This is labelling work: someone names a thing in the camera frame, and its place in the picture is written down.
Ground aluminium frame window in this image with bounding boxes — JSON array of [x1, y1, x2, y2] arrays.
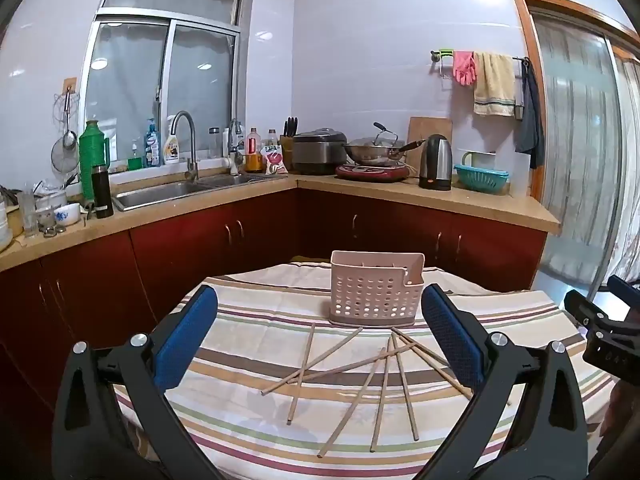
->
[[80, 0, 256, 161]]

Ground clear plastic container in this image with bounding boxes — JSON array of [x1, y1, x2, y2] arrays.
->
[[34, 180, 68, 211]]

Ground hanging metal strainer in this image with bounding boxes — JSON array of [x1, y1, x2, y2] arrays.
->
[[51, 87, 81, 173]]

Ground white cleaner bottle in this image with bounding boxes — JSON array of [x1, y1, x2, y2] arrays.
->
[[162, 115, 182, 165]]

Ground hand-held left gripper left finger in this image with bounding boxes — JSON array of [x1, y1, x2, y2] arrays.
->
[[52, 285, 221, 480]]

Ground glass door with wooden frame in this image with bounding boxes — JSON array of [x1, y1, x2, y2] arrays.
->
[[510, 0, 640, 301]]

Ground pink rubber gloves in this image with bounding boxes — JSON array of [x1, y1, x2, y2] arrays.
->
[[452, 51, 477, 86]]

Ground clear drinking glass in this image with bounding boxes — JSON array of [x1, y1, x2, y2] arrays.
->
[[20, 191, 40, 237]]

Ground stainless steel sink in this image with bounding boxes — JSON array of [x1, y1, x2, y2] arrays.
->
[[111, 172, 291, 212]]

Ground yellow towel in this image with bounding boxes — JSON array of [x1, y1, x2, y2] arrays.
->
[[472, 51, 517, 117]]

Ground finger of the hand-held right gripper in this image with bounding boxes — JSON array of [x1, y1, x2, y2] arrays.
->
[[564, 289, 640, 377], [606, 275, 640, 318]]

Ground wooden cutting board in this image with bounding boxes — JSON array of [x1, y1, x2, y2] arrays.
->
[[406, 116, 453, 161]]

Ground steel wok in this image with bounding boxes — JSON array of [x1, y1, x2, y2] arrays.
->
[[342, 137, 426, 167]]

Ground cooking oil bottle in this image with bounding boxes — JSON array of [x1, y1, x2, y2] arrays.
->
[[245, 127, 264, 173]]

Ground pink plastic utensil basket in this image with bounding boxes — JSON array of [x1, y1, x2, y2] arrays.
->
[[327, 250, 426, 328]]

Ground pile of wooden chopsticks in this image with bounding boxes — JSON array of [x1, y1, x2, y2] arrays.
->
[[261, 324, 512, 458]]

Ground grey rice cooker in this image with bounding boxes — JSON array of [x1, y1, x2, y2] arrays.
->
[[291, 128, 348, 176]]

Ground white mug with green handle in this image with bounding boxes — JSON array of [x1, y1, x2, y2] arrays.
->
[[461, 150, 497, 168]]

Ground white bowl with blue print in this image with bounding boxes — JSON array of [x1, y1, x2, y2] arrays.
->
[[54, 203, 81, 226]]

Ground dark grey cloth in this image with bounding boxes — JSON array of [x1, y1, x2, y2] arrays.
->
[[514, 60, 546, 170]]

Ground knife block with knives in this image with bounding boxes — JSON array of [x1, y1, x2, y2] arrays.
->
[[279, 116, 300, 171]]

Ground tall steel faucet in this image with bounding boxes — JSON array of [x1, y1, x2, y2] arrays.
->
[[170, 111, 200, 182]]

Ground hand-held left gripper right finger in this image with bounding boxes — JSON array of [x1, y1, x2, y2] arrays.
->
[[421, 282, 588, 480]]

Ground red induction cooker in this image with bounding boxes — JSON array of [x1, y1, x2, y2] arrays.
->
[[335, 162, 411, 182]]

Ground green thermos flask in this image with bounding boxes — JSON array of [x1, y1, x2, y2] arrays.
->
[[77, 119, 111, 201]]

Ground teal plastic colander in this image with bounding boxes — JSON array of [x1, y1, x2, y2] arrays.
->
[[453, 164, 510, 196]]

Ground metal towel rack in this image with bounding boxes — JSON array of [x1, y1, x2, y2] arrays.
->
[[431, 49, 531, 81]]

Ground steel electric kettle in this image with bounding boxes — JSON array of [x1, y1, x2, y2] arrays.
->
[[418, 134, 453, 191]]

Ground black water bottle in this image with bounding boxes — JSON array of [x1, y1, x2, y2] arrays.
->
[[90, 164, 115, 219]]

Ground small steel tap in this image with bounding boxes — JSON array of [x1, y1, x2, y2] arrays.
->
[[222, 119, 246, 176]]

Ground blue dish soap bottle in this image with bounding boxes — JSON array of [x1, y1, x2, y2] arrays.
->
[[144, 118, 162, 168]]

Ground red and white snack packet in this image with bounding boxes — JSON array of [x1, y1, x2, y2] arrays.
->
[[260, 145, 289, 176]]

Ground red kitchen base cabinet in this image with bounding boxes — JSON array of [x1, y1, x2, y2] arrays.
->
[[0, 187, 548, 411]]

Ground striped tablecloth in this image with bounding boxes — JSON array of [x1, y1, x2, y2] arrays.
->
[[112, 259, 617, 480]]

